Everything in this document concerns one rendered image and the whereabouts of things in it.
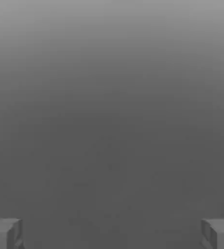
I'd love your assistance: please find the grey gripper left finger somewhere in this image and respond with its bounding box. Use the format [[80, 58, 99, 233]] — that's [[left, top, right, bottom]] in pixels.
[[0, 217, 25, 249]]

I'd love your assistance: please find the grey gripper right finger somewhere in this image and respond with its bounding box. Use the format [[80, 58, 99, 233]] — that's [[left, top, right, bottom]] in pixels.
[[200, 217, 224, 249]]

